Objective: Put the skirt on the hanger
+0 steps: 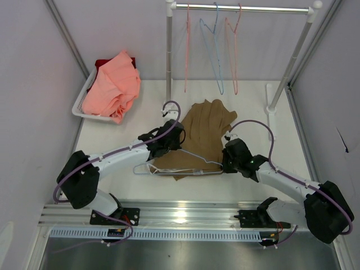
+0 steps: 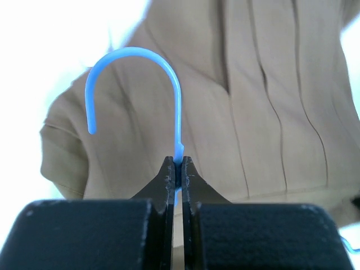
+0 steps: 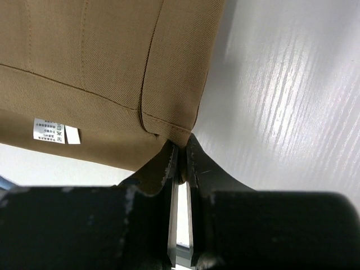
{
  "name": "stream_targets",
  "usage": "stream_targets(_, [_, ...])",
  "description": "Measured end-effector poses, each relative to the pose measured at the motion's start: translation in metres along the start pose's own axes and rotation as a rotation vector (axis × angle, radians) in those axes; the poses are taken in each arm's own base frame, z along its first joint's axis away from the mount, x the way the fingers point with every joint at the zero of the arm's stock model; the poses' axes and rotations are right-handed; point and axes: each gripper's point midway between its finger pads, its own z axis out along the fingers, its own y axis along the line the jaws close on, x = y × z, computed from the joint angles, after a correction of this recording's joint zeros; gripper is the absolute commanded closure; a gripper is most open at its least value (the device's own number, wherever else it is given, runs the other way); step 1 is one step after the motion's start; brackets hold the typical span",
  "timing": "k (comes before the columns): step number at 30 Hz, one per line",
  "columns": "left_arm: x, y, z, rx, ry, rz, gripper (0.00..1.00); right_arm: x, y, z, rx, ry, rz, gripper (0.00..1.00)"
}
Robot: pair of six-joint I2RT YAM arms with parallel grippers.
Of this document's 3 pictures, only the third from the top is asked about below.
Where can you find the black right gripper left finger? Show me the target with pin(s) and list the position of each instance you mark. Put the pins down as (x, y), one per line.
(128, 226)

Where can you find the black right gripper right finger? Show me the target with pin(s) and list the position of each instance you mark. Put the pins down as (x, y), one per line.
(233, 226)

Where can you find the tan pleated skirt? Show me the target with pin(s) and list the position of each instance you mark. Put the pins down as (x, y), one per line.
(104, 81)

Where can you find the blue wire hanger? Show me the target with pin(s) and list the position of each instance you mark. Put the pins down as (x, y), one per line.
(5, 184)

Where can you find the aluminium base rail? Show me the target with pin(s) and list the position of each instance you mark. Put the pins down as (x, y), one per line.
(183, 257)

